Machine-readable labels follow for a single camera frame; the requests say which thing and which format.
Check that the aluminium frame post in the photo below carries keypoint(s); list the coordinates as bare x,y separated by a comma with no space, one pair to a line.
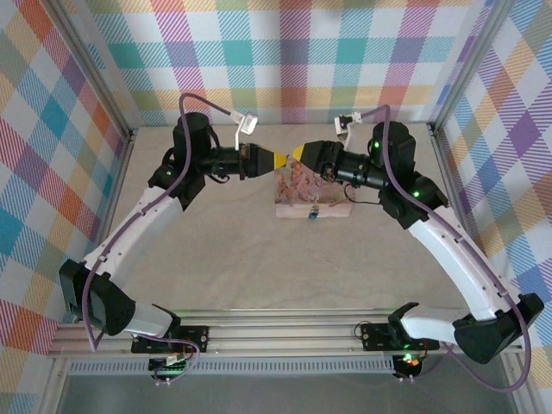
470,64
95,69

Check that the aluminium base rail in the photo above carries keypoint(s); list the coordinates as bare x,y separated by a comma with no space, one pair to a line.
280,336

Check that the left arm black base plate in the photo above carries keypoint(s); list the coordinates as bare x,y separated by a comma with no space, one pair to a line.
194,338

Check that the aluminium side rail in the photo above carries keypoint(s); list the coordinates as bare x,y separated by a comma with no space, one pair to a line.
123,172
437,146

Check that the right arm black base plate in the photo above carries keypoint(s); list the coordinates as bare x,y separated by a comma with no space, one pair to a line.
375,338

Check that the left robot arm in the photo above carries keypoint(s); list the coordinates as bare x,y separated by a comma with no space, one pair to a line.
129,233

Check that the control board with lights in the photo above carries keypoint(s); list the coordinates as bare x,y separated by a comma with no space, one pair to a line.
409,362

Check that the green control board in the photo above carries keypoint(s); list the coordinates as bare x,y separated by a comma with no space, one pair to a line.
168,366

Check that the small blue padlock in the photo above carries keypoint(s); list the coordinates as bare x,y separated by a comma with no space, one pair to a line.
314,213

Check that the pink picture tin box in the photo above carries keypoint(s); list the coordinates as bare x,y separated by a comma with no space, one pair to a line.
297,190

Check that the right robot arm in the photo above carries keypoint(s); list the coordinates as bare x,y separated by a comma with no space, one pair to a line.
448,254

